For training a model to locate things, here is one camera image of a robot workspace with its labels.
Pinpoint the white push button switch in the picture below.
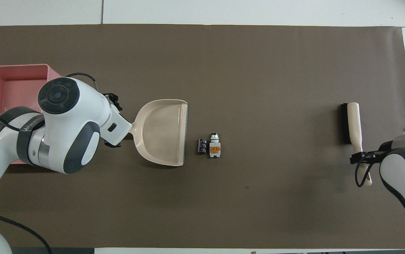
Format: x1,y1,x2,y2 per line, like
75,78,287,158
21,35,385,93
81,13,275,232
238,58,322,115
208,132,223,158

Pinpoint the cream brush with black bristles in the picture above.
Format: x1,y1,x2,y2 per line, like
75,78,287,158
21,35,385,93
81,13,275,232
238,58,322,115
340,102,373,187

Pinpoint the cream plastic dustpan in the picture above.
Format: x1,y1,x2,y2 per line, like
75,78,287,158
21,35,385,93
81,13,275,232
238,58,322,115
128,99,189,167

